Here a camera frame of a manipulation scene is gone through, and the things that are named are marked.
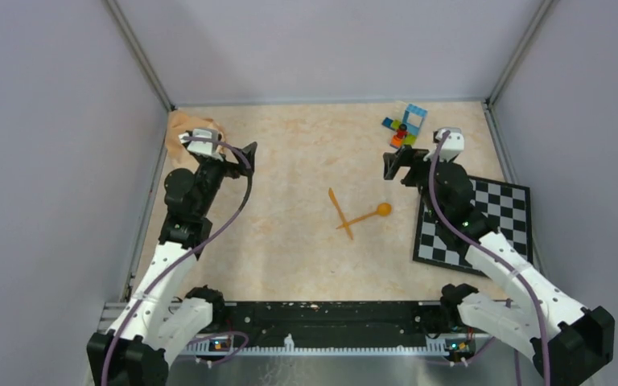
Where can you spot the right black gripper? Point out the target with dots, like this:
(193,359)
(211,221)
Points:
(409,157)

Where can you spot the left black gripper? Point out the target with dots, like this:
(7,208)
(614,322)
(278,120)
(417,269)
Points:
(230,167)

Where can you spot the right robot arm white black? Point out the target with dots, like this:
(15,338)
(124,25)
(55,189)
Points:
(486,225)

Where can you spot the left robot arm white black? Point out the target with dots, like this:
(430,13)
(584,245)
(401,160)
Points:
(144,341)

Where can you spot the colourful toy brick model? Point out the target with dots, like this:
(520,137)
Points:
(406,126)

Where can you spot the orange plastic spoon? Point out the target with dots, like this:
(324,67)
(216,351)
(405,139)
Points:
(382,210)

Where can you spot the orange plastic knife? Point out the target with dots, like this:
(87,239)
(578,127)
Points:
(343,220)

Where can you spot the black white checkerboard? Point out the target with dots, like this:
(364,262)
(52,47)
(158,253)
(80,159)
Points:
(507,207)

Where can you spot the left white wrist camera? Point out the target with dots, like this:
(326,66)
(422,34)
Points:
(202,142)

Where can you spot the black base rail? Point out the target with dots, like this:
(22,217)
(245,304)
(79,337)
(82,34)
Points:
(370,324)

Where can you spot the aluminium frame profile front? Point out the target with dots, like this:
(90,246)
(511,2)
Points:
(217,345)

